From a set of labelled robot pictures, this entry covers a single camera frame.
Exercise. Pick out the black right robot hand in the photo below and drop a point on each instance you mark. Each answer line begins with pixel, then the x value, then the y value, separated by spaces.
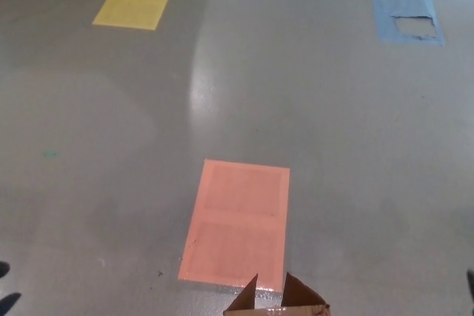
pixel 470 278

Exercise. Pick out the yellow paper sheet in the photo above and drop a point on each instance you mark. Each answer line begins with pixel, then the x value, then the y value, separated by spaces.
pixel 135 2

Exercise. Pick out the brown cardboard box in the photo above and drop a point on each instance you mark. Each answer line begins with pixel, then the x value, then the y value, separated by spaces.
pixel 296 295

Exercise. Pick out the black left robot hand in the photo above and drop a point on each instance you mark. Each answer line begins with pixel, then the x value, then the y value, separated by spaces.
pixel 7 300

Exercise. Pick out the torn blue paper sheet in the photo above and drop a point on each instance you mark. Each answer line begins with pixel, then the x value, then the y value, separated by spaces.
pixel 401 5

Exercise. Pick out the orange paper sheet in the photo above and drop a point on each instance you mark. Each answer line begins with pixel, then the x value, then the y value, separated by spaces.
pixel 237 212

